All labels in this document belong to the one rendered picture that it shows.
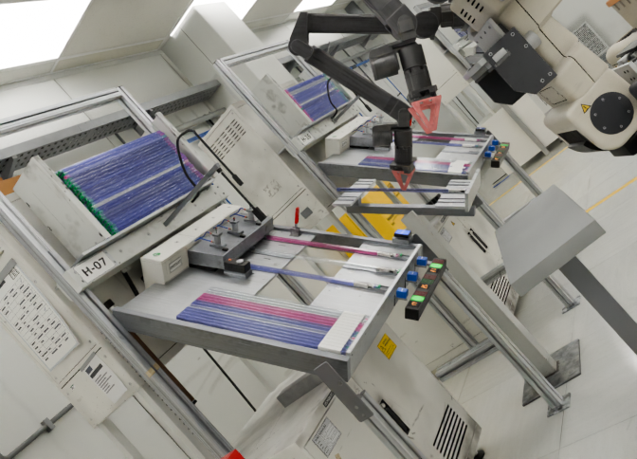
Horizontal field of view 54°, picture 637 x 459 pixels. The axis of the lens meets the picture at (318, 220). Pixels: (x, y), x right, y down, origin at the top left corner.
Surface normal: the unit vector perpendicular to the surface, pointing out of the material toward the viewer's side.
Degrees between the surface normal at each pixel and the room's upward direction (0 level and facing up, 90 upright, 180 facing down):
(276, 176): 90
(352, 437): 90
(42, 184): 90
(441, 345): 90
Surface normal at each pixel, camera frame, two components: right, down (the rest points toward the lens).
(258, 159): -0.40, 0.36
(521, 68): -0.08, 0.07
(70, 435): 0.62, -0.56
